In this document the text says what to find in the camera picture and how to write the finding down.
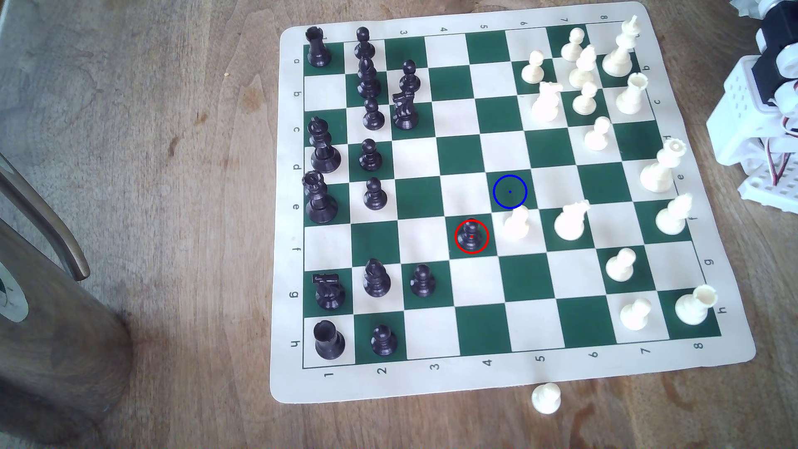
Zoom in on black bishop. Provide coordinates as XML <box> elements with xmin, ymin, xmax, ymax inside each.
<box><xmin>363</xmin><ymin>259</ymin><xmax>392</xmax><ymax>298</ymax></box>
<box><xmin>357</xmin><ymin>57</ymin><xmax>382</xmax><ymax>99</ymax></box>

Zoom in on green white chess mat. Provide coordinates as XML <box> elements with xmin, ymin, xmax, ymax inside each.
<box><xmin>269</xmin><ymin>1</ymin><xmax>757</xmax><ymax>405</ymax></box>

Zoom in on white bishop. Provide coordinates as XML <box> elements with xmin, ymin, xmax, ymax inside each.
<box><xmin>655</xmin><ymin>192</ymin><xmax>694</xmax><ymax>236</ymax></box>

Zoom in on white queen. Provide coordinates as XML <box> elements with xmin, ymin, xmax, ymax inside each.
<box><xmin>640</xmin><ymin>138</ymin><xmax>688</xmax><ymax>193</ymax></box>

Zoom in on red white servo wires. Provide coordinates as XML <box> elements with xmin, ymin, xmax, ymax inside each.
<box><xmin>762</xmin><ymin>115</ymin><xmax>798</xmax><ymax>187</ymax></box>

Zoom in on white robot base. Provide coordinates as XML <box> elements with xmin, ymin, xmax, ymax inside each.
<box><xmin>706</xmin><ymin>55</ymin><xmax>798</xmax><ymax>214</ymax></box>

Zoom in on white king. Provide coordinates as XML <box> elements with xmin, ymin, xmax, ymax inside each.
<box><xmin>602</xmin><ymin>15</ymin><xmax>641</xmax><ymax>78</ymax></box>

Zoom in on white rook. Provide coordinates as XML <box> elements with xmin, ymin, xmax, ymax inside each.
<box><xmin>616</xmin><ymin>72</ymin><xmax>649</xmax><ymax>116</ymax></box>
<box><xmin>675</xmin><ymin>284</ymin><xmax>718</xmax><ymax>326</ymax></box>

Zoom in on black queen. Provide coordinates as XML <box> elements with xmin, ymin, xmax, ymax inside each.
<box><xmin>302</xmin><ymin>170</ymin><xmax>339</xmax><ymax>225</ymax></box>

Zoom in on black king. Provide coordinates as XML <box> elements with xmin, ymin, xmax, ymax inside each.
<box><xmin>308</xmin><ymin>116</ymin><xmax>342</xmax><ymax>174</ymax></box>

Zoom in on black rook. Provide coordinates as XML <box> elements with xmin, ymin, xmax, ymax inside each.
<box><xmin>313</xmin><ymin>320</ymin><xmax>346</xmax><ymax>360</ymax></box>
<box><xmin>305</xmin><ymin>25</ymin><xmax>333</xmax><ymax>68</ymax></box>

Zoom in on brown metal pitcher with handle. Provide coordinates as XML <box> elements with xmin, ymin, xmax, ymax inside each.
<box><xmin>0</xmin><ymin>153</ymin><xmax>135</xmax><ymax>445</ymax></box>

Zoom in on black knight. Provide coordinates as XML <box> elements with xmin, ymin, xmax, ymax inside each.
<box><xmin>312</xmin><ymin>272</ymin><xmax>346</xmax><ymax>311</ymax></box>
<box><xmin>392</xmin><ymin>90</ymin><xmax>420</xmax><ymax>131</ymax></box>

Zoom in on white knight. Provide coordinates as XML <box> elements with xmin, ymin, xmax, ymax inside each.
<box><xmin>531</xmin><ymin>81</ymin><xmax>564</xmax><ymax>123</ymax></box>
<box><xmin>554</xmin><ymin>200</ymin><xmax>591</xmax><ymax>242</ymax></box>

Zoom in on white pawn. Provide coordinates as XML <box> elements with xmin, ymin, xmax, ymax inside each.
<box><xmin>572</xmin><ymin>81</ymin><xmax>599</xmax><ymax>116</ymax></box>
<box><xmin>620</xmin><ymin>297</ymin><xmax>652</xmax><ymax>331</ymax></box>
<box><xmin>502</xmin><ymin>205</ymin><xmax>531</xmax><ymax>241</ymax></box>
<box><xmin>569</xmin><ymin>45</ymin><xmax>597</xmax><ymax>89</ymax></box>
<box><xmin>560</xmin><ymin>27</ymin><xmax>586</xmax><ymax>62</ymax></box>
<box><xmin>605</xmin><ymin>247</ymin><xmax>637</xmax><ymax>283</ymax></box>
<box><xmin>531</xmin><ymin>383</ymin><xmax>562</xmax><ymax>415</ymax></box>
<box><xmin>521</xmin><ymin>50</ymin><xmax>546</xmax><ymax>85</ymax></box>
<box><xmin>584</xmin><ymin>116</ymin><xmax>612</xmax><ymax>152</ymax></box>

